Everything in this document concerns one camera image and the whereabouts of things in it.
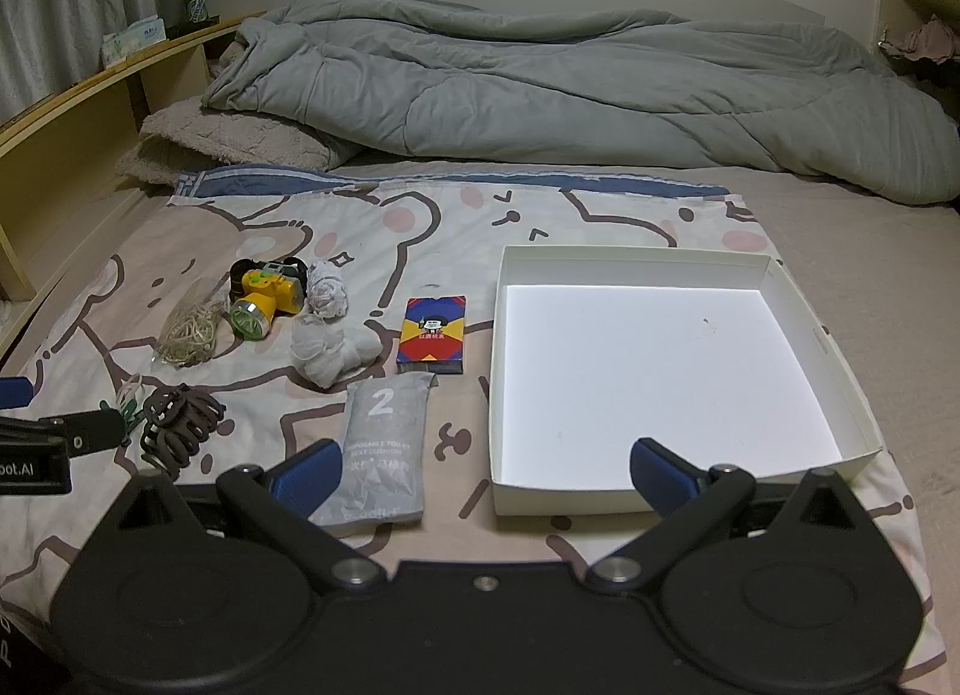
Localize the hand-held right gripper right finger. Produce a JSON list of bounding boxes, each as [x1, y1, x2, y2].
[[585, 438, 875, 595]]

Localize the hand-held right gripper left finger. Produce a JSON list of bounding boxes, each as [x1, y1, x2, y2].
[[97, 438, 391, 595]]

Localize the green clothes pegs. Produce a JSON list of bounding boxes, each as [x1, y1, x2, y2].
[[97, 399, 145, 446]]

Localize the grey foil packet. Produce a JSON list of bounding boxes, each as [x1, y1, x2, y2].
[[309, 374, 440, 537]]

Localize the brown hair claw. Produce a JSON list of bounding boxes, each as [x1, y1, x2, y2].
[[135, 384, 227, 473]]

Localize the white cardboard box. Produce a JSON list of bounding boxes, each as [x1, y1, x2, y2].
[[487, 245, 884, 516]]

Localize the white cloth bundle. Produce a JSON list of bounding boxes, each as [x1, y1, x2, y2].
[[291, 314, 387, 389]]

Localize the bag of rubber bands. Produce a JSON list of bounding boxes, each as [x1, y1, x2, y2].
[[154, 279, 230, 368]]

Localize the yellow headlamp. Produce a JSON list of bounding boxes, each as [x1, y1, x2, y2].
[[229, 256, 308, 340]]

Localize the colourful card box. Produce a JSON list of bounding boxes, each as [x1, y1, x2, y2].
[[396, 294, 467, 375]]

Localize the printed bear blanket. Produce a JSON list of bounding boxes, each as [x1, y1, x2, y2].
[[0, 166, 927, 695]]

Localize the wooden bedside shelf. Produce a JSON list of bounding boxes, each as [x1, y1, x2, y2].
[[0, 11, 267, 306]]

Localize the beige fluffy pillow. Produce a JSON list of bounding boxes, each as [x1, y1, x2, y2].
[[116, 39, 361, 186]]

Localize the grey curtain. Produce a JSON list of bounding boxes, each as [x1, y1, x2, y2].
[[0, 0, 162, 122]]

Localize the tissue pack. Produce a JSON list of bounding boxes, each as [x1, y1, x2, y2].
[[101, 16, 167, 62]]

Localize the grey duvet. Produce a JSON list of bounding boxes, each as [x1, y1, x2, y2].
[[202, 0, 960, 205]]

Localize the pink clothes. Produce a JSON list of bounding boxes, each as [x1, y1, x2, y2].
[[879, 16, 960, 64]]

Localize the cream open shelf unit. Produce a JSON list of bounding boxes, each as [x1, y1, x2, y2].
[[876, 0, 960, 77]]

